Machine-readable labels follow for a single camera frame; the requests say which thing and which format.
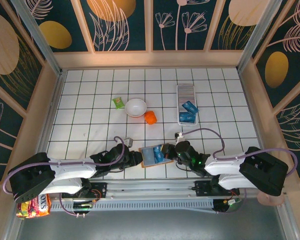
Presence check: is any pink plastic cup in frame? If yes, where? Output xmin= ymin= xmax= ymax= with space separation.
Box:
xmin=256 ymin=192 xmax=285 ymax=207

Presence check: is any row of assorted cards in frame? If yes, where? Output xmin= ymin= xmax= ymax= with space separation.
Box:
xmin=177 ymin=85 xmax=196 ymax=103

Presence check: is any aluminium corner post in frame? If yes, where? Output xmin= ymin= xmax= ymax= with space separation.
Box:
xmin=9 ymin=0 xmax=64 ymax=76
xmin=236 ymin=0 xmax=284 ymax=73

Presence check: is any colourful snack bag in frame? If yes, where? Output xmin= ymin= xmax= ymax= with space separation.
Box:
xmin=16 ymin=193 xmax=52 ymax=220

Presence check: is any green snack packet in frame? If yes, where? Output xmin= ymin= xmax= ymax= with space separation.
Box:
xmin=112 ymin=96 xmax=126 ymax=110

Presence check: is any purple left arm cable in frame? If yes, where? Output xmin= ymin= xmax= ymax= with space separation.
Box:
xmin=2 ymin=136 xmax=126 ymax=195

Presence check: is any white slotted card tray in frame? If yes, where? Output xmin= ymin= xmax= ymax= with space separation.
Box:
xmin=176 ymin=84 xmax=200 ymax=126

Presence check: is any slotted white cable duct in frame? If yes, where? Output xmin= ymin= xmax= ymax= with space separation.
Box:
xmin=49 ymin=199 xmax=216 ymax=213

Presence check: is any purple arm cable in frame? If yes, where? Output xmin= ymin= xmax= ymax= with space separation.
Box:
xmin=2 ymin=136 xmax=126 ymax=195
xmin=181 ymin=127 xmax=298 ymax=187

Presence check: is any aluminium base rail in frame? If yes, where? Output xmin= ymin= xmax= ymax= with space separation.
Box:
xmin=49 ymin=177 xmax=287 ymax=201

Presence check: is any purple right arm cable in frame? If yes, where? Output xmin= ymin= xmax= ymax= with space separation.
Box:
xmin=181 ymin=127 xmax=298 ymax=187

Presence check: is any white bowl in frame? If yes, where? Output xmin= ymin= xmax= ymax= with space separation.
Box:
xmin=124 ymin=97 xmax=148 ymax=118

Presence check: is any tan leather card holder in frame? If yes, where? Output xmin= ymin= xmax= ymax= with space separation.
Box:
xmin=138 ymin=144 xmax=175 ymax=169

